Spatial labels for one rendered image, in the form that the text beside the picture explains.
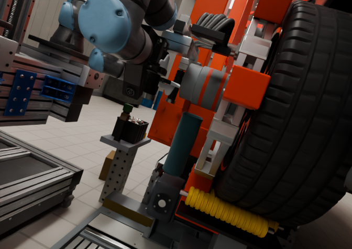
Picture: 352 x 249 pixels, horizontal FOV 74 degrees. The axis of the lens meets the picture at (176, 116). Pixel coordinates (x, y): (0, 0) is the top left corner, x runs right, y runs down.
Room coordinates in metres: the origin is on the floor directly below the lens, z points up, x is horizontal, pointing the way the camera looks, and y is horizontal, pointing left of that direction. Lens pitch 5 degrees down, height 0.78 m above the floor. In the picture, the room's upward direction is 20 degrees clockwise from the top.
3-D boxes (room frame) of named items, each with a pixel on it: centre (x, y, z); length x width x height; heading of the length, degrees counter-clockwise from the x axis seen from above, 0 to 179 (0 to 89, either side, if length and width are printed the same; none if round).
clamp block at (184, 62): (1.02, 0.02, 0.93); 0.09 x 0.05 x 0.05; 81
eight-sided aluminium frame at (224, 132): (0.82, -0.16, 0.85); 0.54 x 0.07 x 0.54; 171
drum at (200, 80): (0.83, -0.09, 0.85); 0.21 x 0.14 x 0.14; 81
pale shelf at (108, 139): (1.42, 0.22, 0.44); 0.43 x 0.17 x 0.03; 171
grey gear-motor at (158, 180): (1.08, -0.22, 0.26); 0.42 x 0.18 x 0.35; 81
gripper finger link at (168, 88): (0.94, 0.06, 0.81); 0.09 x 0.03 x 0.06; 90
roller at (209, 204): (0.69, -0.24, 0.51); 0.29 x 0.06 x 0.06; 81
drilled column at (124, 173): (1.45, 0.22, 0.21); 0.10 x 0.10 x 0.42; 81
